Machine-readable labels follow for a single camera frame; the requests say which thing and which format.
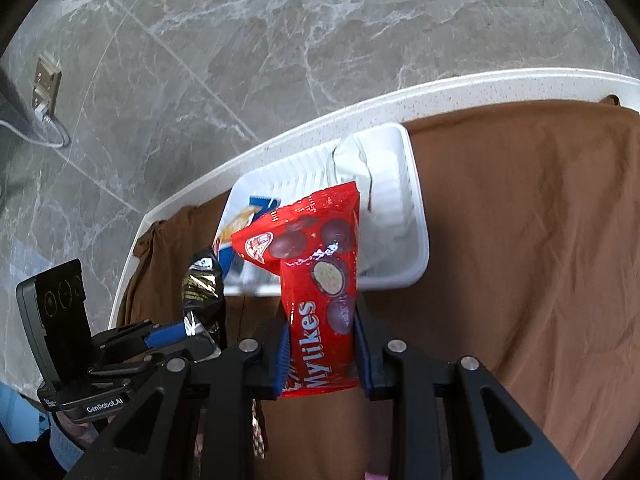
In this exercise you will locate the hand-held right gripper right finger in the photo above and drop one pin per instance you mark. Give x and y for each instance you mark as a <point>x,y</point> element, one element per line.
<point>362,360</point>

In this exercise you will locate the person's left forearm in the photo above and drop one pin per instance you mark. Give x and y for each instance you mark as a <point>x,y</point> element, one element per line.
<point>55,455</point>

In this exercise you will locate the white plastic tray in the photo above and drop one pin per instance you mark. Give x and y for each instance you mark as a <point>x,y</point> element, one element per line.
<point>400,260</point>

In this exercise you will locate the brown cloth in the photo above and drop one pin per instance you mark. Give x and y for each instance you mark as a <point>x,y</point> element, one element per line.
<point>500,235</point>

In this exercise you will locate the floor power socket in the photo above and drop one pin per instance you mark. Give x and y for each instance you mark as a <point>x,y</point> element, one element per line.
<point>46,82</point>

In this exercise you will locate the black and gold snack packet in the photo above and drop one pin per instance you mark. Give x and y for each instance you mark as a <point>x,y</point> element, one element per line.
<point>202,287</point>

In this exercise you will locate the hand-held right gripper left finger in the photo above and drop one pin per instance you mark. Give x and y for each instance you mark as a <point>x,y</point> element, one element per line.
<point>282,360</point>

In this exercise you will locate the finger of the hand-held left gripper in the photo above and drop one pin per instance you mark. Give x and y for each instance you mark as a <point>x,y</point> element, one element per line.
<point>162,335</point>
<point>190,350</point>

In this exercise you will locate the red chocolate ball snack packet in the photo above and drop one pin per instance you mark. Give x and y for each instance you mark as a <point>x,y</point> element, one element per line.
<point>310,280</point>

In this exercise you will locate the blue and white snack packet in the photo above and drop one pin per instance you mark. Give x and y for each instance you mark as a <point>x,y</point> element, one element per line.
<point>235,232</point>

